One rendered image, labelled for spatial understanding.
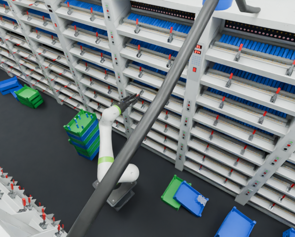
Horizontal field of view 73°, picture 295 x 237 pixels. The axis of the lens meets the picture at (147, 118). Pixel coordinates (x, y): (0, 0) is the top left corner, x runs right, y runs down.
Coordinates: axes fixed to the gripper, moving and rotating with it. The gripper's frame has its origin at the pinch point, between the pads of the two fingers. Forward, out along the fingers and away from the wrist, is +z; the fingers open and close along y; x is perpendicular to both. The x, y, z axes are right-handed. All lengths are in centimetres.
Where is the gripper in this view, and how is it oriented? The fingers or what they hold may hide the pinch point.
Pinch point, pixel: (135, 96)
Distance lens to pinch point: 178.3
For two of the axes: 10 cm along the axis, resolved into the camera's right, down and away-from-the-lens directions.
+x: 0.7, -7.8, -6.2
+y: 8.3, 3.9, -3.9
